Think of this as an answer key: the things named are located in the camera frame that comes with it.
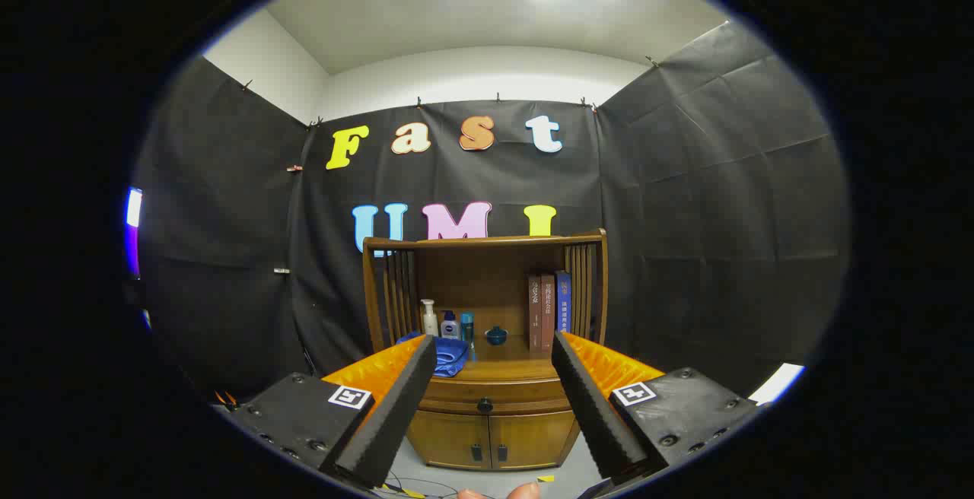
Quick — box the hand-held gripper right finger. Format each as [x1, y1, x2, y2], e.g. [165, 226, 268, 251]
[551, 330, 762, 485]

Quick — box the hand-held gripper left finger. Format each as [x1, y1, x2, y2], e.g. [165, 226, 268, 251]
[217, 334, 438, 491]

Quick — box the wooden cabinet door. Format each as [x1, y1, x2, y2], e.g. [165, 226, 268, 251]
[407, 410, 492, 471]
[489, 410, 577, 471]

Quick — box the wooden countertop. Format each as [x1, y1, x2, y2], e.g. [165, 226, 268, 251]
[434, 334, 564, 384]

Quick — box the wooden cabinet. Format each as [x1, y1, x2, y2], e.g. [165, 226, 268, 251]
[362, 229, 610, 472]

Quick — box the blue folded towel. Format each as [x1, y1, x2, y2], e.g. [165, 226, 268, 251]
[396, 332, 471, 378]

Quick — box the reddish brown book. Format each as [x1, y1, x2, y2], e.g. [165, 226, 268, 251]
[541, 274, 557, 353]

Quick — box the dark brown book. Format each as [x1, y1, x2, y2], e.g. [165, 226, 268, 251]
[528, 275, 543, 353]

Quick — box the blue book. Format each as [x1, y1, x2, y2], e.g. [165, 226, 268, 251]
[555, 271, 572, 336]

